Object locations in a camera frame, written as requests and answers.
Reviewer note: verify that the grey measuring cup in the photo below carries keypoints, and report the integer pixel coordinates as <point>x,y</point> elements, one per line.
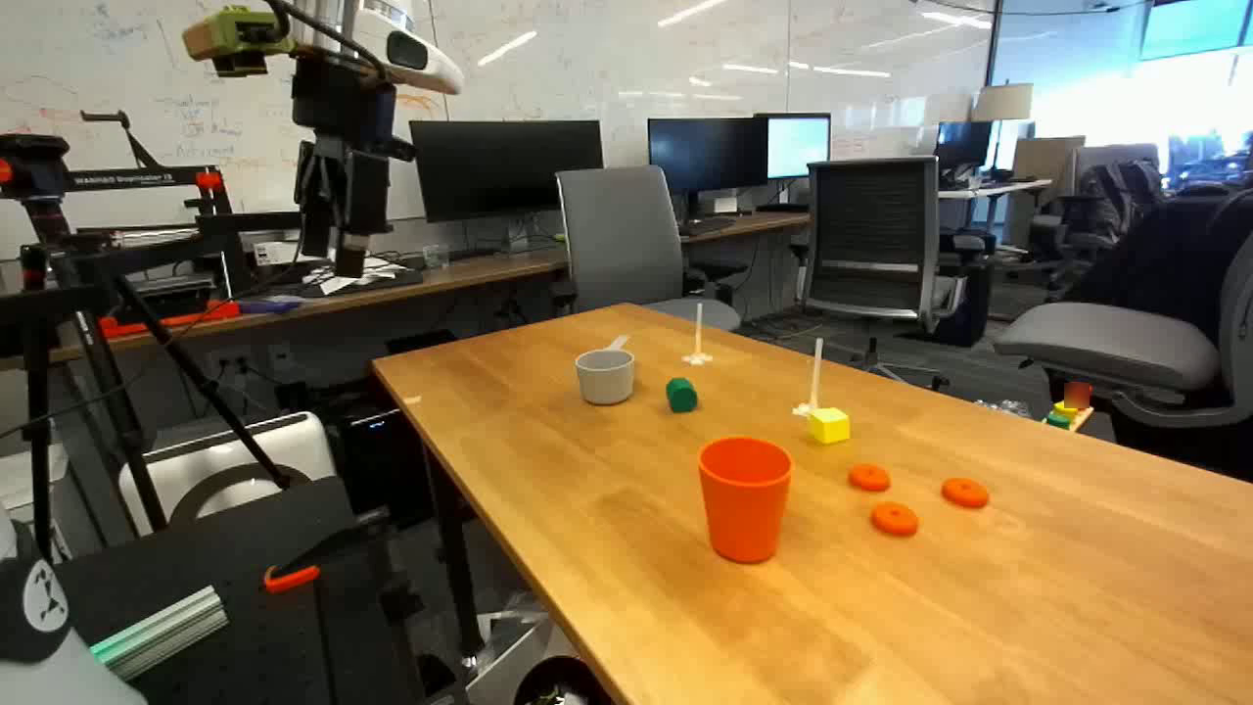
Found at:
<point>605,374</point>

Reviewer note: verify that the green block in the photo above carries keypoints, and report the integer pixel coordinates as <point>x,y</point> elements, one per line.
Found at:
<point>681,397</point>

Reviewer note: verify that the yellow block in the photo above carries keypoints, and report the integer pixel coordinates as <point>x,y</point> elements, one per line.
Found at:
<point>826,426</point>

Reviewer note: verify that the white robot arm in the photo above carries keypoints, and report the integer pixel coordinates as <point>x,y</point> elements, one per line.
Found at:
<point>351,59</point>

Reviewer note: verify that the orange plastic cup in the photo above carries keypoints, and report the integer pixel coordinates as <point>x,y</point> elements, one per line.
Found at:
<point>745,494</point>

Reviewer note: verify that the white peg stand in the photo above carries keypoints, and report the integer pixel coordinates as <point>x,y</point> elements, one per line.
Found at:
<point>698,353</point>
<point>812,383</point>

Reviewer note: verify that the grey office chair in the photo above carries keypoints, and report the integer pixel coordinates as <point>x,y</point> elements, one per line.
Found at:
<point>1150,365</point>
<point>622,246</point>

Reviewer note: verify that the black computer monitor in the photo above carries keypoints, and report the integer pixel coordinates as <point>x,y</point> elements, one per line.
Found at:
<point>476,169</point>
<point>703,153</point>

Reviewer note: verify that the lit computer monitor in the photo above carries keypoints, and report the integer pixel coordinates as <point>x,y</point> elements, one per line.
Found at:
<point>791,144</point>

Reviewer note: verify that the dark mesh office chair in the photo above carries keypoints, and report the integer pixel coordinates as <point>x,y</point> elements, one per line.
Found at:
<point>875,237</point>

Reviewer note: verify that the orange disc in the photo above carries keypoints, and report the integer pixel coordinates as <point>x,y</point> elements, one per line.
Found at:
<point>872,481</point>
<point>964,491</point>
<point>892,519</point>

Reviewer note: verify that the wooden side desk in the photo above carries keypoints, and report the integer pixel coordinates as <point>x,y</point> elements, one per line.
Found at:
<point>543,266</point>

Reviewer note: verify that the colourful toy stacker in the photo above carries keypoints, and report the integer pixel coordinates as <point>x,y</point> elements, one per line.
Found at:
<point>1070,414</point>

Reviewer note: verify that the wrist camera with wooden mount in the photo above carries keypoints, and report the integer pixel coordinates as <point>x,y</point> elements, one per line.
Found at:
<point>237,42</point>

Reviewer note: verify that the black camera tripod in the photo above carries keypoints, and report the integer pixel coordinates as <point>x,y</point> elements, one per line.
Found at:
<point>83,266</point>

